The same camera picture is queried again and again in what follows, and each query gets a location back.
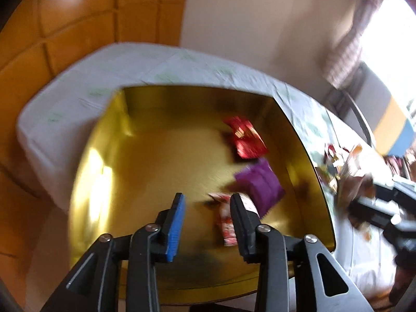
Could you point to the pink white snack packet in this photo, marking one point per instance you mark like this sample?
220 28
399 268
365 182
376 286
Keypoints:
224 224

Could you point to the purple snack packet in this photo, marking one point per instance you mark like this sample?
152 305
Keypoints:
260 182

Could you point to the pink clothing on sofa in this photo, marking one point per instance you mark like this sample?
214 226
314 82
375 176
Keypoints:
398 164

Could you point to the grey yellow blue sofa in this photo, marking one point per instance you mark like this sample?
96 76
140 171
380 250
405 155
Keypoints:
390 120

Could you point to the red snack packet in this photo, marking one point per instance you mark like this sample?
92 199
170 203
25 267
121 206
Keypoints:
247 136

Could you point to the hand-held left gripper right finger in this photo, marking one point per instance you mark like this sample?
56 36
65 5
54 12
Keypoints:
242 230

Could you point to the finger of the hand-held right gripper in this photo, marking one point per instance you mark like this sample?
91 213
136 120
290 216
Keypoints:
403 237
370 213

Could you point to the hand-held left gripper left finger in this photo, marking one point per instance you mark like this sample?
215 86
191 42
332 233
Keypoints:
177 227

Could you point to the checked curtain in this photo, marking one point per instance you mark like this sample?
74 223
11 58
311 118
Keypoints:
347 55

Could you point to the pile of snack packets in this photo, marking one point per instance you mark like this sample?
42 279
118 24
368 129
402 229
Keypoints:
334 162

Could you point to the gold-lined dark red box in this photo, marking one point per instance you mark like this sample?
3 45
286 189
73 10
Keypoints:
162 156

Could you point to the light blue printed tablecloth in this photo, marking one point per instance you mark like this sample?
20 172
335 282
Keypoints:
97 71

